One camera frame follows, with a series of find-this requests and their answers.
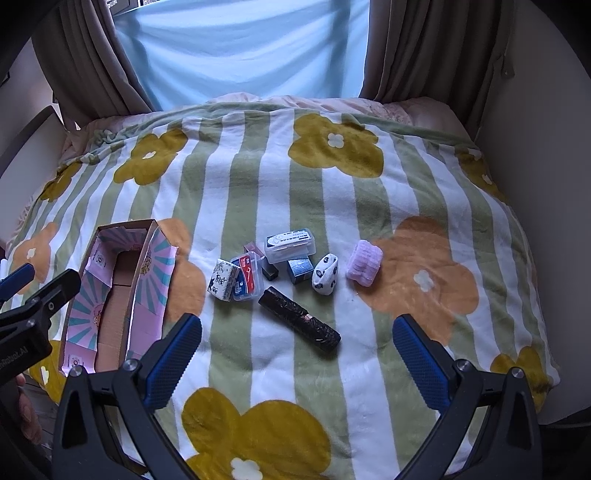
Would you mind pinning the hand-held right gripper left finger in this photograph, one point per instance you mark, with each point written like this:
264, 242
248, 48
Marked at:
178, 360

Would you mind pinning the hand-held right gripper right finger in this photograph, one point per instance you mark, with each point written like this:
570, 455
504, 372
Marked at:
422, 364

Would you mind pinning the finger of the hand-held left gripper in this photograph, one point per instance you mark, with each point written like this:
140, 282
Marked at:
16, 279
46, 295

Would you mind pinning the cardboard box with pink lining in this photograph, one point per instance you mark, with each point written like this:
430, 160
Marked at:
115, 295

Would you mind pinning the white patterned small pack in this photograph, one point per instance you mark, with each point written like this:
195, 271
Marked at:
224, 279

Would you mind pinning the red and blue plastic case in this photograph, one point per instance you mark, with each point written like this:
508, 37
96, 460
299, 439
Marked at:
249, 279

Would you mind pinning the red lip gloss tube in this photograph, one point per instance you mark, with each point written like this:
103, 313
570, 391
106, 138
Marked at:
269, 273

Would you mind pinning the black roll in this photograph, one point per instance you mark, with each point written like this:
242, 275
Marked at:
298, 321

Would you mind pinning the white tissue packet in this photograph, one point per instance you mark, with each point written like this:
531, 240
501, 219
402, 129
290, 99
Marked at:
290, 242

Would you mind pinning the person's left hand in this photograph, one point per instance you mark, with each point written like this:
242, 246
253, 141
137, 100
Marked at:
25, 397

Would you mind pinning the white black-spotted pouch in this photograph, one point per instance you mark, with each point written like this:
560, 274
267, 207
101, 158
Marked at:
325, 274

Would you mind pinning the small blue box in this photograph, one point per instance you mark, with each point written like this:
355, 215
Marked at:
300, 270

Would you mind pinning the striped floral blanket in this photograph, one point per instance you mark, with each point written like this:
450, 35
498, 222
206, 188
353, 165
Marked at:
277, 184

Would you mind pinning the brown curtain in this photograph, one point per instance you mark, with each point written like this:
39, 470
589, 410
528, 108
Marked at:
415, 46
92, 55

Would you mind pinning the light blue sheer curtain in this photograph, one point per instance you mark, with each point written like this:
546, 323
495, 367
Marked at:
240, 46

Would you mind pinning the small wall hook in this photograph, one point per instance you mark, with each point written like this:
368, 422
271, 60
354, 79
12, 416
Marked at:
509, 68

